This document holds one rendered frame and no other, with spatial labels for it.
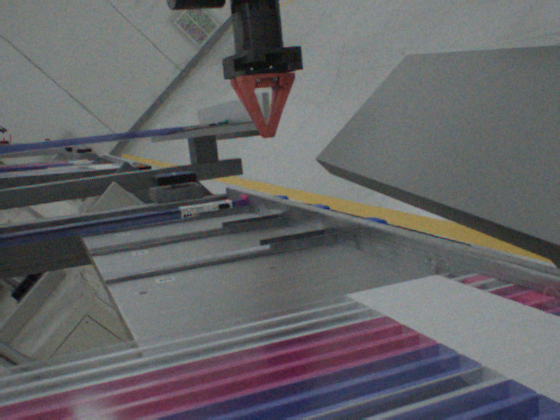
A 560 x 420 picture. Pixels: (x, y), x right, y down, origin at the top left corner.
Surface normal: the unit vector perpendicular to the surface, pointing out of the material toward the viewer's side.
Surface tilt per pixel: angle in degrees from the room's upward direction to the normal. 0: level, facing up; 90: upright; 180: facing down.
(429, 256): 47
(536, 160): 0
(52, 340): 90
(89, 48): 90
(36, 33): 90
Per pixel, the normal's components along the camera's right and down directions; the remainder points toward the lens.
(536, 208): -0.69, -0.63
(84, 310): 0.38, 0.11
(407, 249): -0.92, 0.14
